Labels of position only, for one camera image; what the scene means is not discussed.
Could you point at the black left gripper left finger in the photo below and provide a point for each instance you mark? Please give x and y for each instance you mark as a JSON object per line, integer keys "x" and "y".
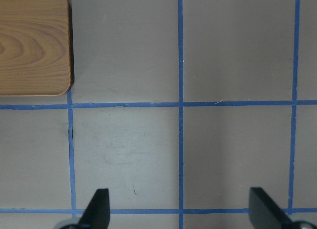
{"x": 97, "y": 213}

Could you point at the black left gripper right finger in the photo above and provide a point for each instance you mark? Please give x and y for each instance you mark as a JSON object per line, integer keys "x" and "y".
{"x": 264, "y": 213}

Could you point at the wooden tray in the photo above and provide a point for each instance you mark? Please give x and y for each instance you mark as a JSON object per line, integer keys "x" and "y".
{"x": 35, "y": 47}

